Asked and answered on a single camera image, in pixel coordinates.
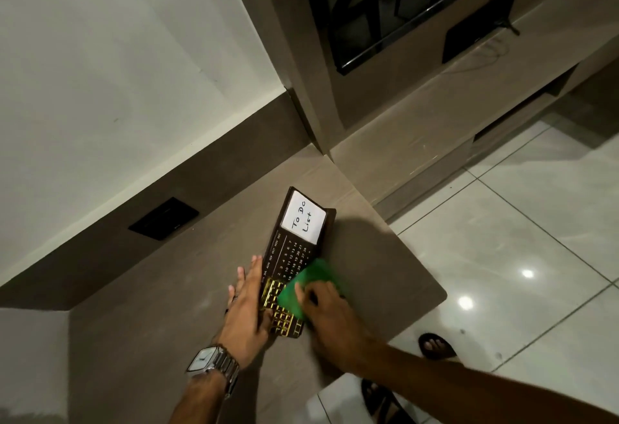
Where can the person's right hand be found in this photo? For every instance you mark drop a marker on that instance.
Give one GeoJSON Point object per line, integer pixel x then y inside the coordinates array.
{"type": "Point", "coordinates": [336, 327]}

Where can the person's left hand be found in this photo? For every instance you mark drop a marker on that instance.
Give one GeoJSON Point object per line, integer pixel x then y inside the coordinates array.
{"type": "Point", "coordinates": [244, 327]}

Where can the person's right thumb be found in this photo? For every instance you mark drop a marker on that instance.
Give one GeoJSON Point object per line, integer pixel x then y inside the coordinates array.
{"type": "Point", "coordinates": [301, 297]}

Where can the person's left thumb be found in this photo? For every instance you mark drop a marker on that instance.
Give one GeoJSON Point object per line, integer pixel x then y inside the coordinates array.
{"type": "Point", "coordinates": [266, 320]}

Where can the green cleaning cloth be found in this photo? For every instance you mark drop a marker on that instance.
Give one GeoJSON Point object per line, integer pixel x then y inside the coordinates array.
{"type": "Point", "coordinates": [309, 276]}

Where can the dark brown calendar board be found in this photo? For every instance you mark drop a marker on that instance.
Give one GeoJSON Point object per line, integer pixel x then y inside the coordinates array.
{"type": "Point", "coordinates": [285, 254]}

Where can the person's left forearm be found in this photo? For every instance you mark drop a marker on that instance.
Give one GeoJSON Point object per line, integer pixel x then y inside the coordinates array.
{"type": "Point", "coordinates": [198, 402]}

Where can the person's right forearm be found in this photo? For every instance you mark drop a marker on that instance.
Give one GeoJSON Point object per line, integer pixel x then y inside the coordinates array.
{"type": "Point", "coordinates": [464, 390]}

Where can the silver wristwatch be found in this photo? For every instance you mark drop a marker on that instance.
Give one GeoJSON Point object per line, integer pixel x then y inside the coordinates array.
{"type": "Point", "coordinates": [213, 360]}

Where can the white note card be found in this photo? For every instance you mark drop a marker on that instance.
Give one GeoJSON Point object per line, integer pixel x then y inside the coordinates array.
{"type": "Point", "coordinates": [303, 218]}

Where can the black sandal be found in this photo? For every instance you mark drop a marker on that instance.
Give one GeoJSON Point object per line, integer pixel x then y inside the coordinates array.
{"type": "Point", "coordinates": [428, 352]}
{"type": "Point", "coordinates": [382, 402]}

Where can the person's right foot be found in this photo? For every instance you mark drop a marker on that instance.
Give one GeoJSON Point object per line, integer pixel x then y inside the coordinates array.
{"type": "Point", "coordinates": [439, 344]}

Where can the beige television cabinet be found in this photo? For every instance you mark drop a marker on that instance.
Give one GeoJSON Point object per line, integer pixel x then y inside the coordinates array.
{"type": "Point", "coordinates": [435, 119]}

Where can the black flat television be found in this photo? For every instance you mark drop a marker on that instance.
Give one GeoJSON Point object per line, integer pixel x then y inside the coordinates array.
{"type": "Point", "coordinates": [387, 8]}

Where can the black set-top box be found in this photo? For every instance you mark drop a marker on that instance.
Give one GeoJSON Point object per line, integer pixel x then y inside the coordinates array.
{"type": "Point", "coordinates": [478, 22]}

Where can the black wall socket plate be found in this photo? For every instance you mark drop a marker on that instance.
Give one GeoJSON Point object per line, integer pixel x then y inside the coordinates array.
{"type": "Point", "coordinates": [163, 218]}

